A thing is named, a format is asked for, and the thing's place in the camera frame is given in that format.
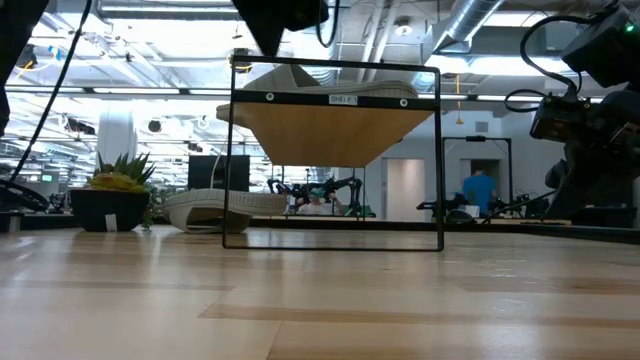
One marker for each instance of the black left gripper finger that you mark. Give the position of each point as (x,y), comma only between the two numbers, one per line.
(265,25)

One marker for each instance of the potted succulent in black pot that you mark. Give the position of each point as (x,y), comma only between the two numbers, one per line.
(110,205)

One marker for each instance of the black computer monitor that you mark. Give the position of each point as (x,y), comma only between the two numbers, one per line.
(205,172)

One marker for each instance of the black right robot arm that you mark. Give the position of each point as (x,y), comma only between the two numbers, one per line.
(605,165)

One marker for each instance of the green lit sign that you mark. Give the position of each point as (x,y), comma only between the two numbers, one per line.
(47,177)

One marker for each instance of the black green background robot arm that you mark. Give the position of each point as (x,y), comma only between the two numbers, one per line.
(345,192)

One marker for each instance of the trailing green vine plant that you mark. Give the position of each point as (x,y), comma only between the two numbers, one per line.
(151,210)

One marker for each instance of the long wooden background table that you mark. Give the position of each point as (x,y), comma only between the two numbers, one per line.
(380,218)

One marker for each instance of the black frame wooden shelf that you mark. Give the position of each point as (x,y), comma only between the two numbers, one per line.
(325,135)

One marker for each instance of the black background robot arm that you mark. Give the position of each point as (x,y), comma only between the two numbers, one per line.
(442,206)
(285,187)
(520,206)

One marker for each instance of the black metal background frame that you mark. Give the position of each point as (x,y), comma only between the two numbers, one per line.
(475,138)

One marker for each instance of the person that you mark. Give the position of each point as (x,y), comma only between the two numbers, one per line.
(316,205)
(479,190)

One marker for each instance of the white round pillar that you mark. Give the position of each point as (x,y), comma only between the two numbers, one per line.
(116,132)

